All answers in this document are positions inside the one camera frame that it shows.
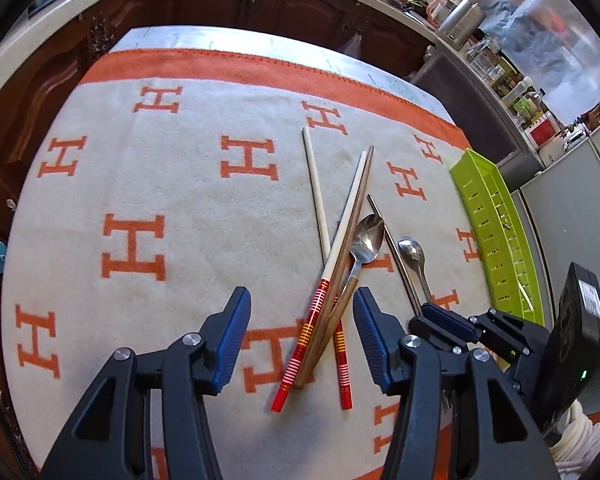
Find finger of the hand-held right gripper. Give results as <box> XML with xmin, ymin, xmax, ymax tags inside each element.
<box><xmin>408</xmin><ymin>302</ymin><xmax>482</xmax><ymax>356</ymax></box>
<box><xmin>471</xmin><ymin>307</ymin><xmax>552</xmax><ymax>376</ymax></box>

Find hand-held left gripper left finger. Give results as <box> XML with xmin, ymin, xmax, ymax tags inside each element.
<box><xmin>40</xmin><ymin>286</ymin><xmax>252</xmax><ymax>480</ymax></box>

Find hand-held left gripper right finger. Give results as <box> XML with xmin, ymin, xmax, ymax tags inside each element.
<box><xmin>352</xmin><ymin>286</ymin><xmax>553</xmax><ymax>480</ymax></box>

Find plain brown wooden chopstick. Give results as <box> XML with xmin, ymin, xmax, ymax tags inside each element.
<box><xmin>293</xmin><ymin>145</ymin><xmax>376</xmax><ymax>390</ymax></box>

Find white chopstick with red end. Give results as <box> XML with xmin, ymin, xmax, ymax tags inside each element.
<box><xmin>271</xmin><ymin>150</ymin><xmax>370</xmax><ymax>413</ymax></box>
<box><xmin>301</xmin><ymin>126</ymin><xmax>354</xmax><ymax>411</ymax></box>

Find small long-handled steel spoon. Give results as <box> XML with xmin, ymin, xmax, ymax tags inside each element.
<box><xmin>396</xmin><ymin>236</ymin><xmax>435</xmax><ymax>307</ymax></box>

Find steel chopstick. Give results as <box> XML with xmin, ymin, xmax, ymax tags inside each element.
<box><xmin>366</xmin><ymin>194</ymin><xmax>425</xmax><ymax>317</ymax></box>

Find steel spoon with bronze handle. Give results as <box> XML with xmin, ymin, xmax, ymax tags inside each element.
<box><xmin>330</xmin><ymin>212</ymin><xmax>387</xmax><ymax>323</ymax></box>

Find green plastic basket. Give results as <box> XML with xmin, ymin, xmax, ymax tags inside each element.
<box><xmin>449</xmin><ymin>148</ymin><xmax>547</xmax><ymax>328</ymax></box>

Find grey refrigerator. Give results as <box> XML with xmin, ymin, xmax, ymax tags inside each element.
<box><xmin>516</xmin><ymin>106</ymin><xmax>600</xmax><ymax>312</ymax></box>

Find orange and white printed blanket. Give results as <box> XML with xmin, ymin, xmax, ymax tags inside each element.
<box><xmin>0</xmin><ymin>47</ymin><xmax>600</xmax><ymax>480</ymax></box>

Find grey metal appliance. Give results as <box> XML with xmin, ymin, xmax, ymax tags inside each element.
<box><xmin>411</xmin><ymin>46</ymin><xmax>544</xmax><ymax>192</ymax></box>

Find row of jars and bottles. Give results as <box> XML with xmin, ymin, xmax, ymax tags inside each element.
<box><xmin>466</xmin><ymin>34</ymin><xmax>592</xmax><ymax>152</ymax></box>

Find steel kettle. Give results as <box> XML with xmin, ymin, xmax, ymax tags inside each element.
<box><xmin>439</xmin><ymin>0</ymin><xmax>484</xmax><ymax>44</ymax></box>

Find pink plastic jug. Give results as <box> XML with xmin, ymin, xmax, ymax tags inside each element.
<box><xmin>426</xmin><ymin>0</ymin><xmax>454</xmax><ymax>27</ymax></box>

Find dark wooden kitchen cabinets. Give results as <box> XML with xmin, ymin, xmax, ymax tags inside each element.
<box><xmin>0</xmin><ymin>0</ymin><xmax>446</xmax><ymax>480</ymax></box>

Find white kitchen countertop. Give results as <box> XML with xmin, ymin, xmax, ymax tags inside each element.
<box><xmin>0</xmin><ymin>0</ymin><xmax>481</xmax><ymax>121</ymax></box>

